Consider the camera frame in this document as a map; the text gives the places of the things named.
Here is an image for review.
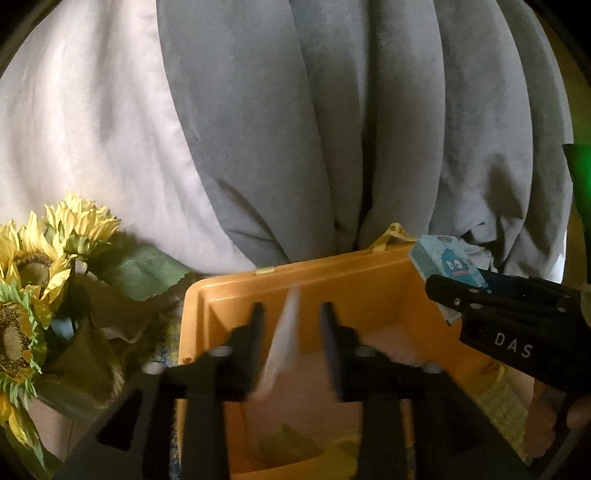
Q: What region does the blue cartoon tissue pack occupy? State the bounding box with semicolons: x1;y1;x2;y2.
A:
409;233;491;326

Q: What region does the right human hand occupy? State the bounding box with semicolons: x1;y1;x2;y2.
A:
522;380;590;458

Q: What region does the orange plastic storage crate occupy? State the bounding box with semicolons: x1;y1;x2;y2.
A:
178;242;529;479

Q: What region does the sunflower bouquet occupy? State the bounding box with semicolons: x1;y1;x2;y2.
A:
1;193;191;479

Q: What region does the grey curtain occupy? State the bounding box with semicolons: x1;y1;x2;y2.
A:
156;1;573;281

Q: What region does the pale pink curtain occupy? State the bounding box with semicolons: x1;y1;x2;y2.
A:
1;1;253;275

